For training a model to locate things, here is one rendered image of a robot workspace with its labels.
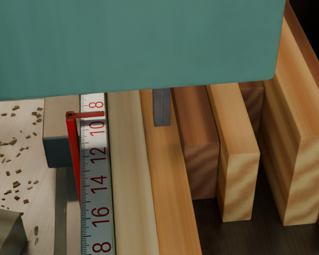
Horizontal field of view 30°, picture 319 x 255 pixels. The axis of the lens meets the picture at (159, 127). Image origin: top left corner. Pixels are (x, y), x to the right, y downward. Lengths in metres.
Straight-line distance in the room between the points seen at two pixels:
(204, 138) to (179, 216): 0.05
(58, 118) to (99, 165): 0.19
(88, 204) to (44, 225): 0.20
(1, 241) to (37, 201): 0.07
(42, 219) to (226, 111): 0.21
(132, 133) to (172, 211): 0.05
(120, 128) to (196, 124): 0.04
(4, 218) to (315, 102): 0.24
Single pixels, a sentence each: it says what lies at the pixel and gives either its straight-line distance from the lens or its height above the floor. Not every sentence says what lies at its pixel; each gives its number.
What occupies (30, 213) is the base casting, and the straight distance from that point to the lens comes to 0.49.
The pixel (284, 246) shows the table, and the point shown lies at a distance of 0.34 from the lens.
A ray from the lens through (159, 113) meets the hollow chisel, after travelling 0.32.
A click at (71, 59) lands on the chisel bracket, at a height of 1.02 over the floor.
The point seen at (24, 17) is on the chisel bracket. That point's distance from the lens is 0.25.
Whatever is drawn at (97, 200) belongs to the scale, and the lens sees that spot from 0.28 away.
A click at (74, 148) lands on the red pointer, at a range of 0.33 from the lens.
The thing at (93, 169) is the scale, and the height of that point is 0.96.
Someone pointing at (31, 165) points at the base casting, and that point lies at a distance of 0.52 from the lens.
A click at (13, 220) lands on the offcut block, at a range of 0.44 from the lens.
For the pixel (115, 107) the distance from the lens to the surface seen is 0.34.
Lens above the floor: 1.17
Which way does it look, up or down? 43 degrees down
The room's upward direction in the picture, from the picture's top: 1 degrees counter-clockwise
